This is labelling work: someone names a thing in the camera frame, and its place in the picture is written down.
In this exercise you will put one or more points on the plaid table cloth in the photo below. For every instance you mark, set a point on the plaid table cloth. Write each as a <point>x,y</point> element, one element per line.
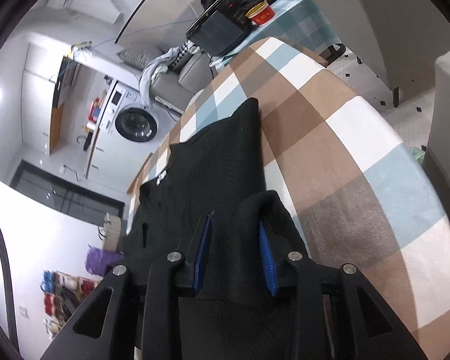
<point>353,189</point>

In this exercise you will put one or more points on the black knit sweater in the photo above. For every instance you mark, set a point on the black knit sweater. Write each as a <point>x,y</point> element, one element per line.
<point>215,180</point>

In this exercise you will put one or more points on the grey sofa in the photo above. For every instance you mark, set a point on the grey sofa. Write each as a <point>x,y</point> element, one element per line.
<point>176,82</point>

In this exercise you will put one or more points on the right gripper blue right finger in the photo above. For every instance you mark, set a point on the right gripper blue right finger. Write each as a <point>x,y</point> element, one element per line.
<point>268,261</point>

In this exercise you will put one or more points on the light grey garment on sofa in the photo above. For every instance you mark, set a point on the light grey garment on sofa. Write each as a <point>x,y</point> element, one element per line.
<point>151,71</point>

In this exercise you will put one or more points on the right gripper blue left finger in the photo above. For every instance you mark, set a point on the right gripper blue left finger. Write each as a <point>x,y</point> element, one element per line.
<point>202,255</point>

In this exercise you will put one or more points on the purple paper bag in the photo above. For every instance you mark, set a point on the purple paper bag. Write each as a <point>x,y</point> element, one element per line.
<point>99,261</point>

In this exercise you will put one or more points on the red instant noodle cup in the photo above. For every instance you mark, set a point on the red instant noodle cup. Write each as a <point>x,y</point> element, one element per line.
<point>260,14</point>

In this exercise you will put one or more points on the woven laundry basket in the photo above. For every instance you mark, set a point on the woven laundry basket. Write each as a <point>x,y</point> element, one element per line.
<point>110,232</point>

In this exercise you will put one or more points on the white washing machine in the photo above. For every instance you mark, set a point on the white washing machine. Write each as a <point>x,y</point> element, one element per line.
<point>125,116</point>

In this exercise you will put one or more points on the black air fryer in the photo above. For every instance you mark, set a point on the black air fryer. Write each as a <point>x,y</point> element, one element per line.
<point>220,28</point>

